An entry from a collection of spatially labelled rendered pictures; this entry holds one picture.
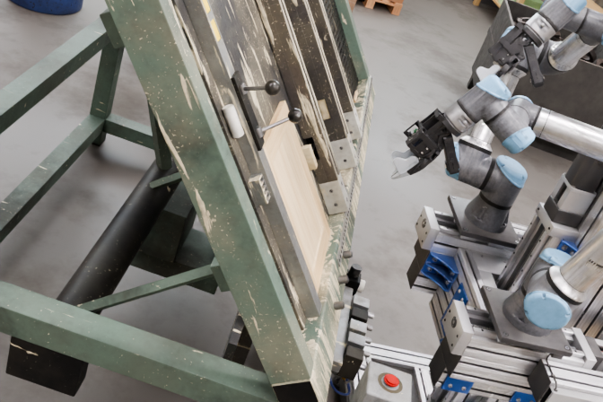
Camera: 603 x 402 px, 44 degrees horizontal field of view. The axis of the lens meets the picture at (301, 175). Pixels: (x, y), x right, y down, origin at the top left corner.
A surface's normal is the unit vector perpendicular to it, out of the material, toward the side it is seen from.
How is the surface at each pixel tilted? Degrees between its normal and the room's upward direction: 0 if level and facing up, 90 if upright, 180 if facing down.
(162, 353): 0
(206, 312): 0
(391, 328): 0
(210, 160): 90
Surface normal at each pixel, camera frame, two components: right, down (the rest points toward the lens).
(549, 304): -0.44, 0.46
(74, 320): 0.30, -0.82
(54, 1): 0.46, 0.58
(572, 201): 0.04, 0.52
